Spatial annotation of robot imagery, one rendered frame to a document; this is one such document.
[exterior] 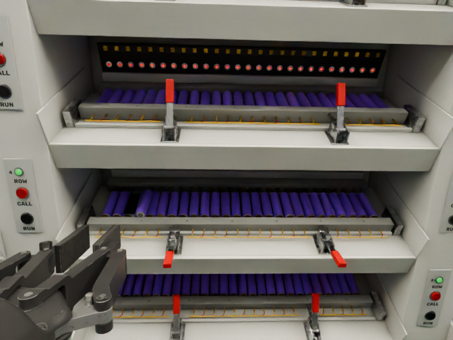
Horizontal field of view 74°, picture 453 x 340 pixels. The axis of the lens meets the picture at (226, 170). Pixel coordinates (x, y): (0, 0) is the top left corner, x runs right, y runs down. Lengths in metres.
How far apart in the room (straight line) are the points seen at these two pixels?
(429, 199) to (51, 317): 0.54
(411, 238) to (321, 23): 0.40
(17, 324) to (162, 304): 0.48
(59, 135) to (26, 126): 0.04
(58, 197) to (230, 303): 0.38
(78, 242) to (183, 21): 0.32
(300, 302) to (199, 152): 0.39
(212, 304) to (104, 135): 0.39
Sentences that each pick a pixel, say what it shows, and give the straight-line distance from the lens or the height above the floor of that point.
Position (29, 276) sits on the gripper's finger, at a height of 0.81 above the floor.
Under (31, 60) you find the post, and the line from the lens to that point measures 0.52.
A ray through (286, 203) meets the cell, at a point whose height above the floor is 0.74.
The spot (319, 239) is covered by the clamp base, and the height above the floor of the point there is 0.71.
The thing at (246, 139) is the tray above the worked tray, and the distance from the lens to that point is 0.48.
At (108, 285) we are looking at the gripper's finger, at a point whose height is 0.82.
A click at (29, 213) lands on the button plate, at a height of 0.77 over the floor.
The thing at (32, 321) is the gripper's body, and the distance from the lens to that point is 0.23.
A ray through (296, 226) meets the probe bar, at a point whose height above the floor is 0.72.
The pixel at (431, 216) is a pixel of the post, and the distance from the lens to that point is 0.62.
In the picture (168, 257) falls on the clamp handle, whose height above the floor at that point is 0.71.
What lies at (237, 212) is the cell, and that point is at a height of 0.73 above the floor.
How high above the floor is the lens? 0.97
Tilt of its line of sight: 16 degrees down
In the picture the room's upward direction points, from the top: 1 degrees clockwise
